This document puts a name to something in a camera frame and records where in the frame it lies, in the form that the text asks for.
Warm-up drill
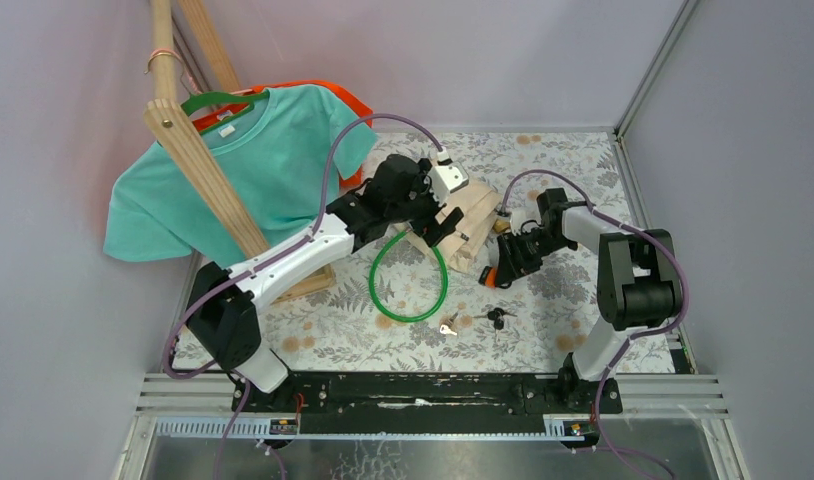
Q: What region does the folded beige cloth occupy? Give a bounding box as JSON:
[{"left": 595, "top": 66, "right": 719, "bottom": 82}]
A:
[{"left": 406, "top": 178, "right": 504, "bottom": 273}]

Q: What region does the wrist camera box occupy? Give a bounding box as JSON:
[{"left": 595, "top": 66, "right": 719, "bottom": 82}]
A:
[
  {"left": 508, "top": 208, "right": 539, "bottom": 234},
  {"left": 428, "top": 161, "right": 469, "bottom": 202}
]

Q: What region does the green cable lock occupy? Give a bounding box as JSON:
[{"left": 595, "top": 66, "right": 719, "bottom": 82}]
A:
[{"left": 368, "top": 229, "right": 450, "bottom": 325}]

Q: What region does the brass padlock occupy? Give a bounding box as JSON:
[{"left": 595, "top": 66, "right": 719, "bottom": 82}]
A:
[{"left": 492, "top": 219, "right": 511, "bottom": 234}]

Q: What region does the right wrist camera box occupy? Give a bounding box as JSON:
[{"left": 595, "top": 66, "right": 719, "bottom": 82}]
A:
[{"left": 508, "top": 208, "right": 539, "bottom": 234}]

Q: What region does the teal t-shirt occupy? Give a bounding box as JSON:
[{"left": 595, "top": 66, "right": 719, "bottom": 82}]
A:
[{"left": 103, "top": 83, "right": 377, "bottom": 268}]

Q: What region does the green clothes hanger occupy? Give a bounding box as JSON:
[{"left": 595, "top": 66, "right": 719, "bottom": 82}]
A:
[{"left": 181, "top": 89, "right": 269, "bottom": 133}]

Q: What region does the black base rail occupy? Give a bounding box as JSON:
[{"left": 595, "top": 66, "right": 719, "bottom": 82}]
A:
[{"left": 232, "top": 371, "right": 623, "bottom": 435}]

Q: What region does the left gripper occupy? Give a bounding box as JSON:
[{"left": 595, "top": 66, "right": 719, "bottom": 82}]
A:
[{"left": 384, "top": 160, "right": 461, "bottom": 246}]

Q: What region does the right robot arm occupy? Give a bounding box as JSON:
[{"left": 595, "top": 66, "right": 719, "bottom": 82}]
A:
[{"left": 480, "top": 188, "right": 684, "bottom": 413}]

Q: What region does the orange black small lock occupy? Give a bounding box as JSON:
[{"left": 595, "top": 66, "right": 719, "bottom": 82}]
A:
[{"left": 478, "top": 266, "right": 507, "bottom": 289}]

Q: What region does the wooden rack frame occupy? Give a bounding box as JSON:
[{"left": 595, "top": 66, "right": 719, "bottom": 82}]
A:
[{"left": 143, "top": 0, "right": 337, "bottom": 303}]

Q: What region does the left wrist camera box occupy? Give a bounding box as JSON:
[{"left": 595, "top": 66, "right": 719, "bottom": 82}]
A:
[{"left": 428, "top": 161, "right": 469, "bottom": 202}]

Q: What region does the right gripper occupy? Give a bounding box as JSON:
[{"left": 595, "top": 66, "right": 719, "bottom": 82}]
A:
[{"left": 493, "top": 229, "right": 574, "bottom": 288}]

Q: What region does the black-headed key bunch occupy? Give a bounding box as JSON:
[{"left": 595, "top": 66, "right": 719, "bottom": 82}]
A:
[{"left": 475, "top": 307, "right": 517, "bottom": 342}]

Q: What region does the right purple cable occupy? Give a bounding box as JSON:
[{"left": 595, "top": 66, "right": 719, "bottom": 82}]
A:
[{"left": 499, "top": 169, "right": 691, "bottom": 480}]

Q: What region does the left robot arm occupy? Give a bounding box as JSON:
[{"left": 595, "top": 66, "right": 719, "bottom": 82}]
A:
[{"left": 186, "top": 154, "right": 469, "bottom": 411}]

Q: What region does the orange garment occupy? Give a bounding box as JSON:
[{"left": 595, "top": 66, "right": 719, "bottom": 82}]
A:
[{"left": 200, "top": 81, "right": 371, "bottom": 190}]

